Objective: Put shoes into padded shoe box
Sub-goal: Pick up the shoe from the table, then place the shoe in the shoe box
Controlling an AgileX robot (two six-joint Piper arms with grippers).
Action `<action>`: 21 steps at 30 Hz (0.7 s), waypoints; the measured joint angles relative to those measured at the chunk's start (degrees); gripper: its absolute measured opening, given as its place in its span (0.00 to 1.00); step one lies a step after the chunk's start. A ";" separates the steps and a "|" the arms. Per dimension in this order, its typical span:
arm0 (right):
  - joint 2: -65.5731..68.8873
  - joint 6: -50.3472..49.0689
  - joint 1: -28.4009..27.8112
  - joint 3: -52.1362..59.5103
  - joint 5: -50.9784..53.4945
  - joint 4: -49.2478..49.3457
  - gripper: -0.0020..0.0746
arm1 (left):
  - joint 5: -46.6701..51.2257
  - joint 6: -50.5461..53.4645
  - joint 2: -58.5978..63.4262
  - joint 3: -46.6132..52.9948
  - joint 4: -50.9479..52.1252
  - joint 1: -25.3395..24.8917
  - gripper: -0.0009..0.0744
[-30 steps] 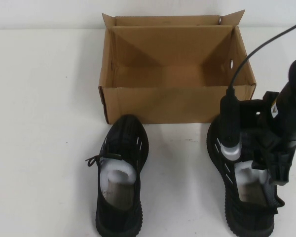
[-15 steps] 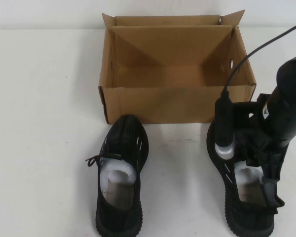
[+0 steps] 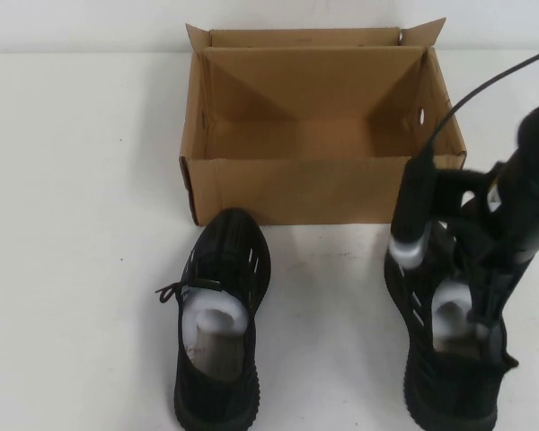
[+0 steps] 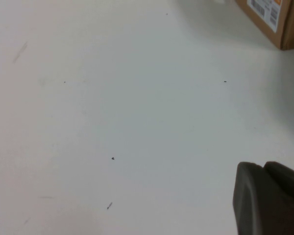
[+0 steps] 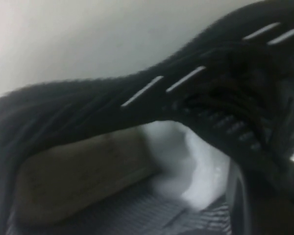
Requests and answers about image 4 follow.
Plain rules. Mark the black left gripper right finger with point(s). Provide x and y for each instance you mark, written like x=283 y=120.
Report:
x=289 y=181

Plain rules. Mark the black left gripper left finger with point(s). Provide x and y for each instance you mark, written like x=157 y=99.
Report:
x=254 y=203

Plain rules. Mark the brown cardboard shoe box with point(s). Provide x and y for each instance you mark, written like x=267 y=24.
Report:
x=292 y=29

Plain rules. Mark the white barcode label sticker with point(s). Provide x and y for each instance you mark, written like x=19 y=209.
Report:
x=264 y=9

